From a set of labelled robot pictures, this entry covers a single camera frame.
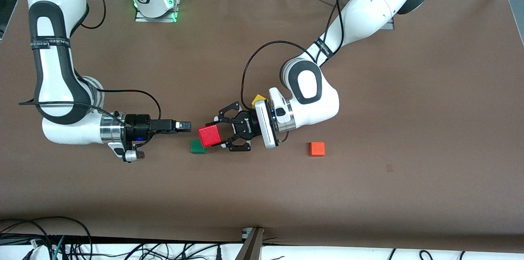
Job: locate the orange wooden block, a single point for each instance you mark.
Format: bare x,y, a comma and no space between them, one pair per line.
317,149

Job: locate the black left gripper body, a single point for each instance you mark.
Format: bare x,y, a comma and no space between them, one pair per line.
247,126

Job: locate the green wooden block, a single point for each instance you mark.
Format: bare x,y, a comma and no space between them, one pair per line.
195,148

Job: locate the red wooden block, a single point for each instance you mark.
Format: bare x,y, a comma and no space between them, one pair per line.
209,136

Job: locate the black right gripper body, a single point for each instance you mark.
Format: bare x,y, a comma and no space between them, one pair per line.
137,124

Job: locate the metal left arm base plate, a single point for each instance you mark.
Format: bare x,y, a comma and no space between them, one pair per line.
389,26

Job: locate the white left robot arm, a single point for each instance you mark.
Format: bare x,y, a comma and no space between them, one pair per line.
368,6

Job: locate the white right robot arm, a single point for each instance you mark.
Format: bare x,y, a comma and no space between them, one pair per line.
49,67

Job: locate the brown paper table cover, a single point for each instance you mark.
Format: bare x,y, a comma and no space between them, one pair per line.
262,190

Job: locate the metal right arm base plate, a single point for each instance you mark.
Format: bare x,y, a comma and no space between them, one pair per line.
141,19

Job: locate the metal table edge bracket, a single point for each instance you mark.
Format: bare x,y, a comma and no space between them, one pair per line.
251,245

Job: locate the yellow wooden block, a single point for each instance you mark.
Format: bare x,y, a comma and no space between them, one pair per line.
258,99

